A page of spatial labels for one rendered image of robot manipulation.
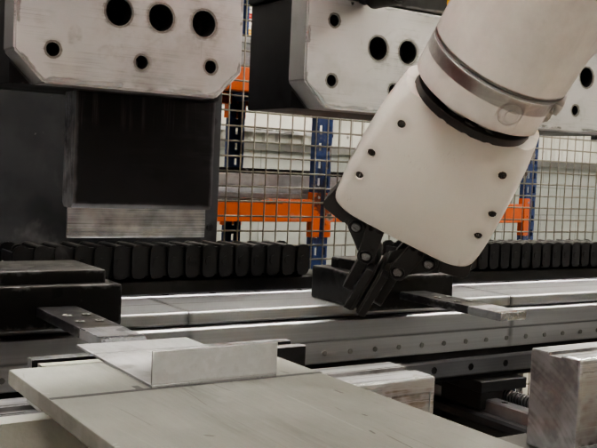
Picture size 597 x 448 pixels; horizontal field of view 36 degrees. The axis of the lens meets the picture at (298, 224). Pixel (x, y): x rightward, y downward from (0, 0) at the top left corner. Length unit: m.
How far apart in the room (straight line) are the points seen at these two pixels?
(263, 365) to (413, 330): 0.53
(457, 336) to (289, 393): 0.61
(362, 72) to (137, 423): 0.32
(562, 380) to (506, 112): 0.43
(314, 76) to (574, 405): 0.42
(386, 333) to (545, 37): 0.62
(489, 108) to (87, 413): 0.27
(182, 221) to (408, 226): 0.16
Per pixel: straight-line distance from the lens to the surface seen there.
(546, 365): 0.91
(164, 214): 0.64
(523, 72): 0.51
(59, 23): 0.57
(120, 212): 0.63
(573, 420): 0.90
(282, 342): 0.71
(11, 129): 1.13
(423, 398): 0.76
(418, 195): 0.57
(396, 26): 0.69
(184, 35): 0.60
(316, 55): 0.65
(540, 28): 0.50
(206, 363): 0.56
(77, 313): 0.78
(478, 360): 1.17
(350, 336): 1.03
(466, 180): 0.56
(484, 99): 0.51
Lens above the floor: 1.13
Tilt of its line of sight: 3 degrees down
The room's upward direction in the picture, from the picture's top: 3 degrees clockwise
